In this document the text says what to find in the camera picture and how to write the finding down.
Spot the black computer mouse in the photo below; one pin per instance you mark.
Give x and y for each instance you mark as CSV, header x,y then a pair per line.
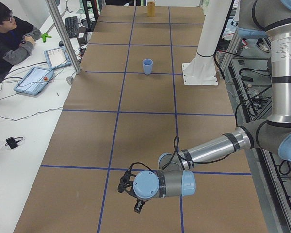
x,y
60,43

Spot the wooden chopstick holder cup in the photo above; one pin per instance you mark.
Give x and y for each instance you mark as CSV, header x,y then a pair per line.
x,y
150,8

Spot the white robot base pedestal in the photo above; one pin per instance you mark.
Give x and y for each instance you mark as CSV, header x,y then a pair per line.
x,y
201,70

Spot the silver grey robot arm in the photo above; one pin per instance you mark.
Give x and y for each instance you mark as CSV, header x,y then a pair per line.
x,y
258,19

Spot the green plastic clamp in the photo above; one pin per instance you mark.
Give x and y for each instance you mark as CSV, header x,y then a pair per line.
x,y
44,37

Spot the light blue plastic cup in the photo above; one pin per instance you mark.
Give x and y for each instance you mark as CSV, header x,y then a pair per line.
x,y
147,66

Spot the blue teach pendant tablet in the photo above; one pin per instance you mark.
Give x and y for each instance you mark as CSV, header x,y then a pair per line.
x,y
34,81

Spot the small black adapter with cable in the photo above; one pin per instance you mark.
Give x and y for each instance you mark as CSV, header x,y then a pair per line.
x,y
13,142

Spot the black power adapter box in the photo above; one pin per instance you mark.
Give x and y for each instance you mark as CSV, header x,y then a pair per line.
x,y
82,38

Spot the black keyboard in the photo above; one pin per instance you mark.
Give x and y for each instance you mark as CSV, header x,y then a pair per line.
x,y
71,26

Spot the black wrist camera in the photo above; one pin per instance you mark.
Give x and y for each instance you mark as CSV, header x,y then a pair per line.
x,y
125,183

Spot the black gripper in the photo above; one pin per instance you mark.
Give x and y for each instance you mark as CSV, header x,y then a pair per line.
x,y
138,205

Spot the seated person in dark vest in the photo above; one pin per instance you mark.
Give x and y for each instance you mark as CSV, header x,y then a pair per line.
x,y
17,39

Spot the aluminium frame post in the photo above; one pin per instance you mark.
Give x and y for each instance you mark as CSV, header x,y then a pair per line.
x,y
57,18

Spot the brown paper table cover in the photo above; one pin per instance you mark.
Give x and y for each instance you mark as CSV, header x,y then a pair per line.
x,y
116,116

